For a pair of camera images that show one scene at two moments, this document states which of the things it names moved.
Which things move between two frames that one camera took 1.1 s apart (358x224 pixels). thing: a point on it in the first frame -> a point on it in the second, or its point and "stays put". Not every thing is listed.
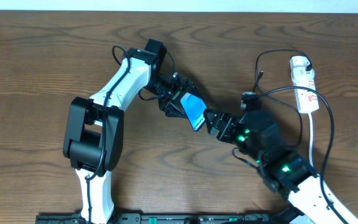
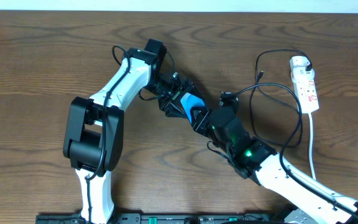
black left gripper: [173, 99] stays put
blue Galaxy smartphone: [194, 109] stays put
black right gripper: [225, 125] -> [202, 119]
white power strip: [307, 101] stays put
